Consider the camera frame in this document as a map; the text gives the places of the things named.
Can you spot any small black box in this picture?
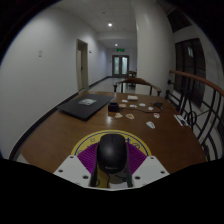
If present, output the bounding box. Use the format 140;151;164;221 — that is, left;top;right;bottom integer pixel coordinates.
107;101;120;113

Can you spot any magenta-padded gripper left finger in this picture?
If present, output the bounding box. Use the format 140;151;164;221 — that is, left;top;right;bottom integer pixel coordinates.
53;142;100;188

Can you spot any black railing with wooden handrail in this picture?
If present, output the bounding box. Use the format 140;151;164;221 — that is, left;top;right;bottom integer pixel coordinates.
165;68;224;162

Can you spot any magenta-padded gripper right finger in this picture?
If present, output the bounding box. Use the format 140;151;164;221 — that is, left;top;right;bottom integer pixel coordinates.
125;143;171;189

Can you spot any black cable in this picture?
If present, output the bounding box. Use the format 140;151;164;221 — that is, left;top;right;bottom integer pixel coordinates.
128;101;165;114

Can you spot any dark framed window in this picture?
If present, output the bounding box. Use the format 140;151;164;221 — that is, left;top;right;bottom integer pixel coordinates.
174;37;206;108

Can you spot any round yellow cartoon mouse pad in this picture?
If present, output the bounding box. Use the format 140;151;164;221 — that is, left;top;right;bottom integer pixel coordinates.
70;129;153;158

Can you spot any wooden armchair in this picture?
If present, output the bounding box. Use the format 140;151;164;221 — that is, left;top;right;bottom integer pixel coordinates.
112;77;163;97

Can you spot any white notepad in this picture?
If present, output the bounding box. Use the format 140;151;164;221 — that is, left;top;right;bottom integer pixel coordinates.
173;114;190;128

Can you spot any glazed double door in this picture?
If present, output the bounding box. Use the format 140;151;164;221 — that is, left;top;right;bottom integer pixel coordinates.
111;54;131;78

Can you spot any black computer mouse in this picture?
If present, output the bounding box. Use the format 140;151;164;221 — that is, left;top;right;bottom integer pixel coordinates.
95;133;131;175

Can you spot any dark grey closed laptop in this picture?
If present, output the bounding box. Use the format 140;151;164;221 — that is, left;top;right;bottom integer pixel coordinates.
56;93;115;121

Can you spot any open side doorway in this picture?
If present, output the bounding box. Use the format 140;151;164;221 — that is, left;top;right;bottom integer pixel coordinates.
76;38;91;92

